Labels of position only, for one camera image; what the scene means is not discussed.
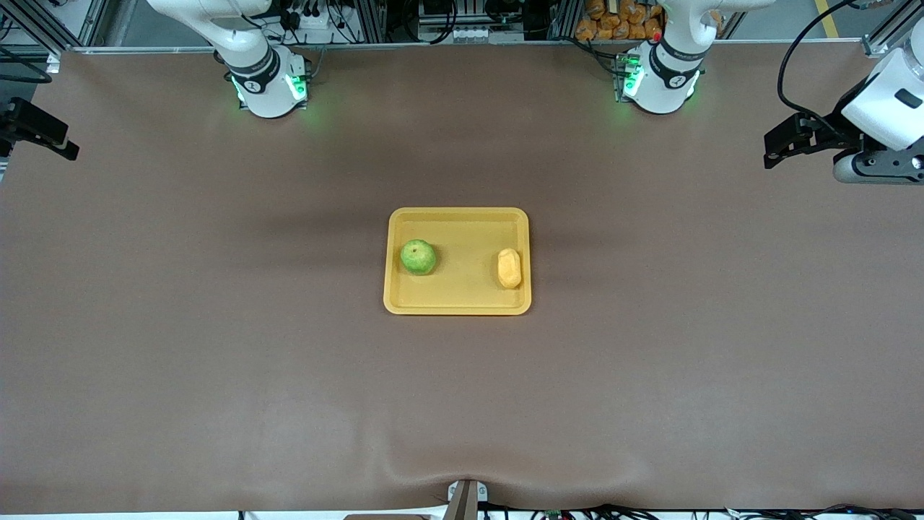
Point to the orange packets pile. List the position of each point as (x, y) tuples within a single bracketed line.
[(606, 29)]

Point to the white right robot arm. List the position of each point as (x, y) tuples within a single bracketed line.
[(267, 94)]

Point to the aluminium profile with corner bracket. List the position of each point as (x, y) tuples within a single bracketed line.
[(877, 45)]

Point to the green apple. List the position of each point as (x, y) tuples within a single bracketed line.
[(418, 258)]

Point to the silver table edge rail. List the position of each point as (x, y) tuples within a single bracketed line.
[(469, 45)]

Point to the white power strip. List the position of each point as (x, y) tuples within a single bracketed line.
[(317, 32)]

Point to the metal clamp bracket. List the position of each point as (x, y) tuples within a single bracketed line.
[(465, 502)]

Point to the yellow potato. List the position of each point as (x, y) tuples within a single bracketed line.
[(509, 269)]

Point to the yellow plastic tray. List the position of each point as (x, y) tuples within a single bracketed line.
[(462, 296)]

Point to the diagonal aluminium profile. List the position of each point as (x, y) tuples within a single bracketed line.
[(43, 22)]

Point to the aluminium frame post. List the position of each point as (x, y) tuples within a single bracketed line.
[(563, 18), (368, 22)]

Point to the brown table mat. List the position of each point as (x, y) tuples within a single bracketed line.
[(462, 397)]

